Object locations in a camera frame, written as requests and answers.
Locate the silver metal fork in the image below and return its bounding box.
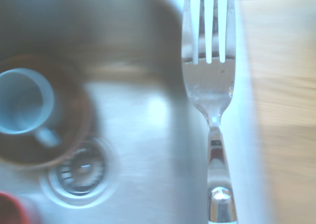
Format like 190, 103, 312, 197
181, 0, 239, 224

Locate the stainless steel kitchen sink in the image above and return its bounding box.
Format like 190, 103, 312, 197
0, 0, 270, 224

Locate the metal sink drain strainer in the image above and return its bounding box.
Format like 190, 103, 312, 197
40, 137, 117, 208

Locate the brown wooden bowl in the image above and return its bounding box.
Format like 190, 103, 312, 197
0, 55, 94, 170

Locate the grey-blue ceramic mug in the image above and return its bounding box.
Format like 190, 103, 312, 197
0, 68, 62, 147

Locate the red ceramic mug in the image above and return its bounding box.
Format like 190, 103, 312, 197
0, 190, 40, 224

